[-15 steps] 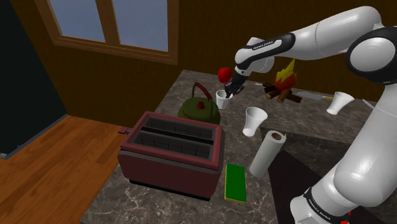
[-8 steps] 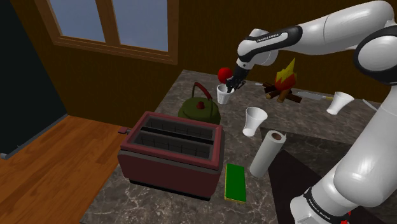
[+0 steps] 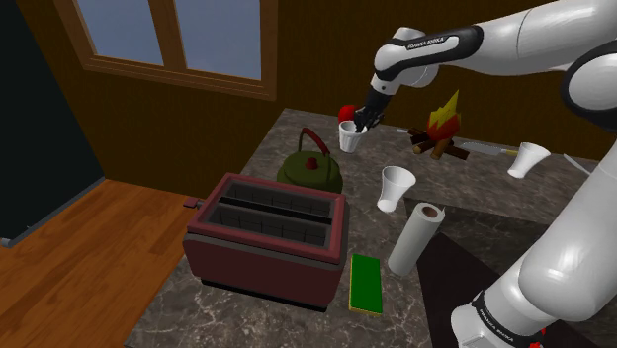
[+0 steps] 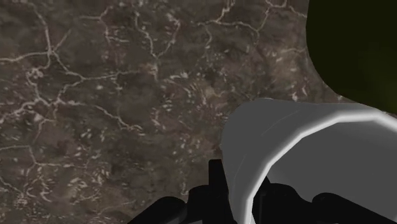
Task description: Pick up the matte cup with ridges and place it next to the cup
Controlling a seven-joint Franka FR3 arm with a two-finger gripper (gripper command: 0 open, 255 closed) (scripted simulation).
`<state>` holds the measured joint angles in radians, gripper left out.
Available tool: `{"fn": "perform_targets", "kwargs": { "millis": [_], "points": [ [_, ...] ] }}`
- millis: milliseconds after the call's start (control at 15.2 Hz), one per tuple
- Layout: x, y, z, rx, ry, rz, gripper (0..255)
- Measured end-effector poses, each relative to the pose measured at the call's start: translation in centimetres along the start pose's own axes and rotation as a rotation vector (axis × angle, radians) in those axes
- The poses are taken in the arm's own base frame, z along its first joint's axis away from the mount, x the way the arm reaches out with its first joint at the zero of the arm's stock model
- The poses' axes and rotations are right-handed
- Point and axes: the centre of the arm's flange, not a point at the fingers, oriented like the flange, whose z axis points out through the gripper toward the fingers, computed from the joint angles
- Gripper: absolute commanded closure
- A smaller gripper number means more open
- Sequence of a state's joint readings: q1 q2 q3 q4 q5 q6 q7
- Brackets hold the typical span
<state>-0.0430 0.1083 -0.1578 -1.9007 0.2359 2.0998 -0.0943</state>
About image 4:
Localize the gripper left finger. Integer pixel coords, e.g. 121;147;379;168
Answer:
127;159;239;224

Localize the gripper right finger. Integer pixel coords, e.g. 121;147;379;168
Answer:
252;176;397;224

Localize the white cup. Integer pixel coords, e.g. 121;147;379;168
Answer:
219;98;397;224

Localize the dark olive round object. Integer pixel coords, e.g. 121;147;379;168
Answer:
305;0;397;115

